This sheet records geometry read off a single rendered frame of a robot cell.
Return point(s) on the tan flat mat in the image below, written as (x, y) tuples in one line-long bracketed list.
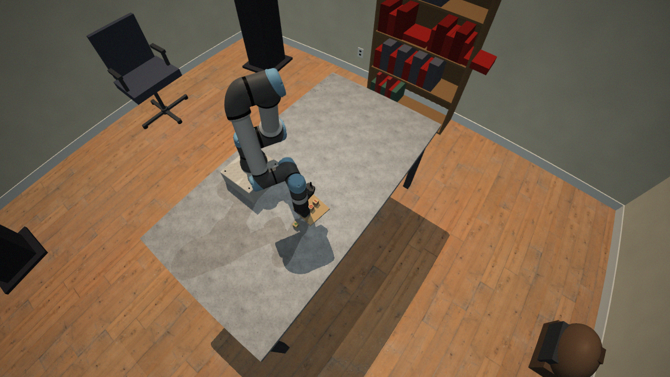
[(317, 212)]

